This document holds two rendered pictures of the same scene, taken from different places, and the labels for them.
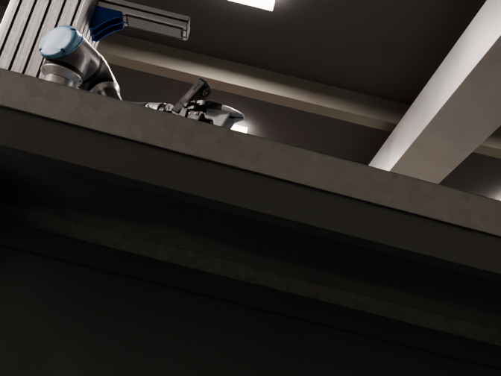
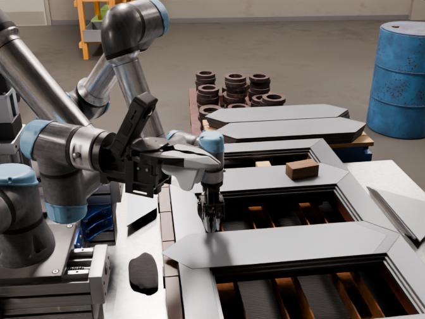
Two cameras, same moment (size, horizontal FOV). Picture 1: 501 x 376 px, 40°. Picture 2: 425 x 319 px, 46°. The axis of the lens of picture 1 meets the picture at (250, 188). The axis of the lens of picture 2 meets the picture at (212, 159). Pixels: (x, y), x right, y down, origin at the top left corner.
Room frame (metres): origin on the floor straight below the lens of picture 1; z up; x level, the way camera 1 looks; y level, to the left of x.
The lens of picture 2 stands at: (0.81, 0.11, 1.81)
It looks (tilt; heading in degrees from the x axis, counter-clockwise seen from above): 27 degrees down; 356
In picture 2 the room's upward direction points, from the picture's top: straight up
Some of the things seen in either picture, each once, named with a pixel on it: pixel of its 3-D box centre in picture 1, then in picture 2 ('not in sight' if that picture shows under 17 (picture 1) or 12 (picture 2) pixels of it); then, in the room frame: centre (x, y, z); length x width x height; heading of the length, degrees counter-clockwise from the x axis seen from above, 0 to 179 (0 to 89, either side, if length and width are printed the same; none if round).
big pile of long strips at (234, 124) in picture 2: not in sight; (284, 125); (3.15, -0.41, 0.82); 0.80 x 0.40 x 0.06; 94
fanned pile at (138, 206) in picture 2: not in sight; (141, 202); (2.63, 0.29, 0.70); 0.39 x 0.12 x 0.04; 4
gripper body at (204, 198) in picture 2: not in sight; (212, 197); (2.17, 0.02, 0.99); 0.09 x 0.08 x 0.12; 4
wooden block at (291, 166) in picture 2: not in sight; (301, 169); (2.57, -0.37, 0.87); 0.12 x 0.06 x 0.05; 105
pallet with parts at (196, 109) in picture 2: not in sight; (236, 100); (5.13, -0.39, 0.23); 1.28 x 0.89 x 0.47; 178
